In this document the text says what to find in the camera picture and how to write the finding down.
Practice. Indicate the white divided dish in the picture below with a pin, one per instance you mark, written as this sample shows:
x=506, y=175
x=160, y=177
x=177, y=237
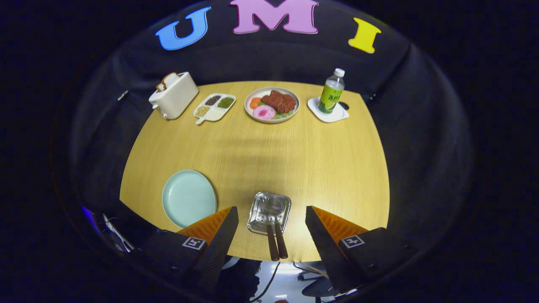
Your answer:
x=214, y=113

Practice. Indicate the green label drink bottle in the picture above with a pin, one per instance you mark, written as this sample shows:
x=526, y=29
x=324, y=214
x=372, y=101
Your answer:
x=330, y=94

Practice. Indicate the white square coaster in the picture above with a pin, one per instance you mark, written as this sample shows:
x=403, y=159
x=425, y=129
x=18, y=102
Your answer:
x=332, y=117

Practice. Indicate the purple lit screen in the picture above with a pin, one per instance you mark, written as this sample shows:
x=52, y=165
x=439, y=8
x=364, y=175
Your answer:
x=89, y=214

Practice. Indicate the orange carrot slice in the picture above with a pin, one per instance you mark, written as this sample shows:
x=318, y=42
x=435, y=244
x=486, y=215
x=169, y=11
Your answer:
x=254, y=103

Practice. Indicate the dark chair base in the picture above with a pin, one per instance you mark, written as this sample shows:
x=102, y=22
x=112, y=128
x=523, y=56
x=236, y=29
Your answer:
x=318, y=290

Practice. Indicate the pink ham slice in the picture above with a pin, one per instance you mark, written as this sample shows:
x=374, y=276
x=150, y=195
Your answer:
x=264, y=112

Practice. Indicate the mint green plate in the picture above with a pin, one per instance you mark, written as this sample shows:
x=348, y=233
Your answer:
x=187, y=198

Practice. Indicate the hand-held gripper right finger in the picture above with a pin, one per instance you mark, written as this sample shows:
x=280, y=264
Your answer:
x=322, y=244

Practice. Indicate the white food plate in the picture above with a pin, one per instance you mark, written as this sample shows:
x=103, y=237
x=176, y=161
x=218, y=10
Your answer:
x=290, y=113

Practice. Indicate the cream toaster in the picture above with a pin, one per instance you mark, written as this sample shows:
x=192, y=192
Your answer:
x=177, y=99

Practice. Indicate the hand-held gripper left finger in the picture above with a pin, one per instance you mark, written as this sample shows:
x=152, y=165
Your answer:
x=221, y=244

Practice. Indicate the brown meat pieces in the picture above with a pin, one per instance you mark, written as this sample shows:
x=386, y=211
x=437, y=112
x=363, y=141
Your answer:
x=278, y=101

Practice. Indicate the bread slice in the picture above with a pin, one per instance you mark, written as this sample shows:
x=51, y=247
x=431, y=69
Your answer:
x=170, y=79
x=161, y=86

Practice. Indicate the perforated metal drain tray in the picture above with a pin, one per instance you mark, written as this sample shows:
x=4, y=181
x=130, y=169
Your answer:
x=269, y=204

